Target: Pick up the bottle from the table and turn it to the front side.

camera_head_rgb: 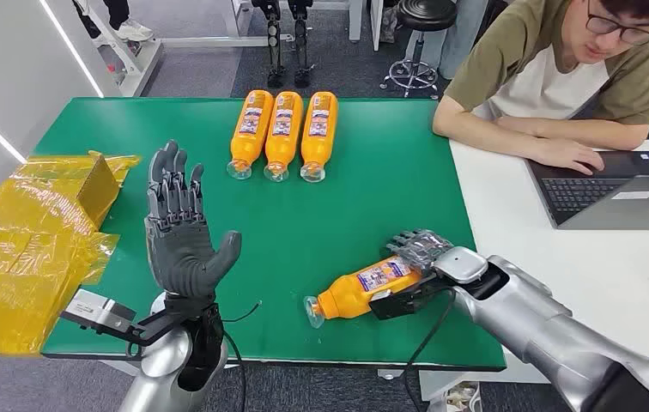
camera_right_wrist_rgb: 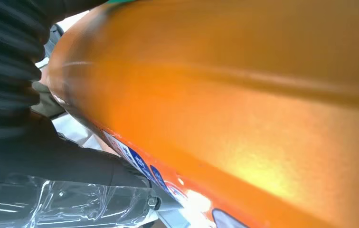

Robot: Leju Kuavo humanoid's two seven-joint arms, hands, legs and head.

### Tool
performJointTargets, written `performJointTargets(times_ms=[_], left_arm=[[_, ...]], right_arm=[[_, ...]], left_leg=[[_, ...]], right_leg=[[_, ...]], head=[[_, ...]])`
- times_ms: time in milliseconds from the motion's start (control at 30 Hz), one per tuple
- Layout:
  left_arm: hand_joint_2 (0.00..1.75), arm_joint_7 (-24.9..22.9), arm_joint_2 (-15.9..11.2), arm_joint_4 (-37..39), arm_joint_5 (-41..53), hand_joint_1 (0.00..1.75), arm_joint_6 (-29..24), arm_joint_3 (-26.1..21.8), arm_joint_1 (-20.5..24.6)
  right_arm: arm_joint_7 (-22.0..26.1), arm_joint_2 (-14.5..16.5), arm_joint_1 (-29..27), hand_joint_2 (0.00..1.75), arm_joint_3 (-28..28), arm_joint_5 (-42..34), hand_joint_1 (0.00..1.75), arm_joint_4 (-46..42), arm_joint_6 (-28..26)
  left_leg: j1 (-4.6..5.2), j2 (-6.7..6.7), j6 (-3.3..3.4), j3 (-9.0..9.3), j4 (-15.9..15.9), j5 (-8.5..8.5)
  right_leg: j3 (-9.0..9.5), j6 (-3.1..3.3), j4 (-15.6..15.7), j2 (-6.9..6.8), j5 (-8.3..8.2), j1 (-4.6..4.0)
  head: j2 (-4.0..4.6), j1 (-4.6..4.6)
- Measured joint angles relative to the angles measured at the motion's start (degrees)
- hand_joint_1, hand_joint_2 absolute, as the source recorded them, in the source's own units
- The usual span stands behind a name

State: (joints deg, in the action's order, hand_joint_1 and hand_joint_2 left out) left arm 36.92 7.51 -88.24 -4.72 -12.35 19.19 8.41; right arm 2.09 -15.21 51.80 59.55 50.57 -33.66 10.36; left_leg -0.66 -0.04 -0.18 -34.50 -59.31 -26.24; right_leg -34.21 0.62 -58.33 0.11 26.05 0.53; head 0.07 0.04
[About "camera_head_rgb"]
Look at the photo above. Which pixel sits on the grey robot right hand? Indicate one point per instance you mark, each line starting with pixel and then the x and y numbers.
pixel 421 247

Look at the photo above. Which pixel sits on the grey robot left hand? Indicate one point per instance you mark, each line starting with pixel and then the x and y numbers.
pixel 179 256

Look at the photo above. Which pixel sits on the orange juice bottle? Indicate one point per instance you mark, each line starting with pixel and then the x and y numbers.
pixel 319 133
pixel 283 133
pixel 250 131
pixel 353 293

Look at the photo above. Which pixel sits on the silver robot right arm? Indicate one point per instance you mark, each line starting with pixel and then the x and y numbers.
pixel 535 330

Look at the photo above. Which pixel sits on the yellow film wrapped cardboard box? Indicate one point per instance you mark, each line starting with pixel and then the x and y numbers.
pixel 23 250

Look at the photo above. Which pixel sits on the grey laptop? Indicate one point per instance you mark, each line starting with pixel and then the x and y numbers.
pixel 631 204

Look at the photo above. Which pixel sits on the standing person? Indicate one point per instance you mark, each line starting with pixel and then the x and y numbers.
pixel 131 28

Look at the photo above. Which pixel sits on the black round stool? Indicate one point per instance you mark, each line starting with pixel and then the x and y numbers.
pixel 424 14

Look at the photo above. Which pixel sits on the black robot leg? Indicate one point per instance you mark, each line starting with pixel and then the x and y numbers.
pixel 273 40
pixel 300 40

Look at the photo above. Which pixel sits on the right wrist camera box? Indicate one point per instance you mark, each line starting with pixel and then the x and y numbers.
pixel 401 301

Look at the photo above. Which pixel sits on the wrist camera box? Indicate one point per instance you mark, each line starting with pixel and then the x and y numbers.
pixel 94 310
pixel 401 301

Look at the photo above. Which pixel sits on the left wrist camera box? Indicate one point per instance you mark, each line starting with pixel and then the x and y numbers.
pixel 94 310

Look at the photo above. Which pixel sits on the white metal stand frame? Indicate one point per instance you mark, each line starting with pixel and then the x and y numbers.
pixel 131 62

